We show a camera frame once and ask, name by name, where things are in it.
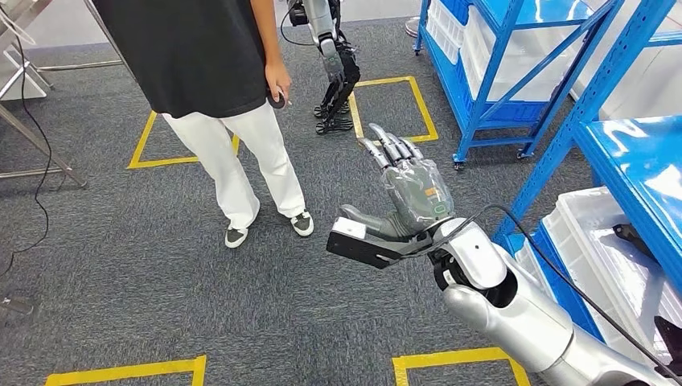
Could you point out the white plastic bin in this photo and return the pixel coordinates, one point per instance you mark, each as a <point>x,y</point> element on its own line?
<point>522,53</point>
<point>586,240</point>
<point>445,32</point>
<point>527,261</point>

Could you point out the black round handheld controller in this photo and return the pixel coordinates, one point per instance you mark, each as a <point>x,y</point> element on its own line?
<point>276,100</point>

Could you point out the long black plastic part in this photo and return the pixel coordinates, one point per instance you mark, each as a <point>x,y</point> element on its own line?
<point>631,237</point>

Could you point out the grey round floor stand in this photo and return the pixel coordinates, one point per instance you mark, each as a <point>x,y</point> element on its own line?
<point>411,27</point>

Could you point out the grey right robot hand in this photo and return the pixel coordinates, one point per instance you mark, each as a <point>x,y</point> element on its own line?
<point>418,192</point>

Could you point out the black silver humanoid robot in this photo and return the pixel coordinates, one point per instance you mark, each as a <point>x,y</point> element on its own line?
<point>349,69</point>

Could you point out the blue metal shelf rack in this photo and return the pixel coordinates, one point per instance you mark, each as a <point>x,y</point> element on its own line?
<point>476,106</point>
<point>639,149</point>

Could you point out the yellow floor tape square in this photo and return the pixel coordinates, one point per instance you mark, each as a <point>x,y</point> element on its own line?
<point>133,368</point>
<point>453,357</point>
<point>160,162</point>

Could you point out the white cabinet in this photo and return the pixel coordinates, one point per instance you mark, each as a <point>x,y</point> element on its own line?
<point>21,80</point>

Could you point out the person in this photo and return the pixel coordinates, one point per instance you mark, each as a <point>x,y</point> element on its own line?
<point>186,53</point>

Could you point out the stainless steel table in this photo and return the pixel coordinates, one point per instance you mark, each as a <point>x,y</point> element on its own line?
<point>42,145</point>

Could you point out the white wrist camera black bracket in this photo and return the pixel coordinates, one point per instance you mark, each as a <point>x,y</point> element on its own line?
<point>362,253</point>

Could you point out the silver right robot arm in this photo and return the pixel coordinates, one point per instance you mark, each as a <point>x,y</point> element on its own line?
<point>533,325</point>

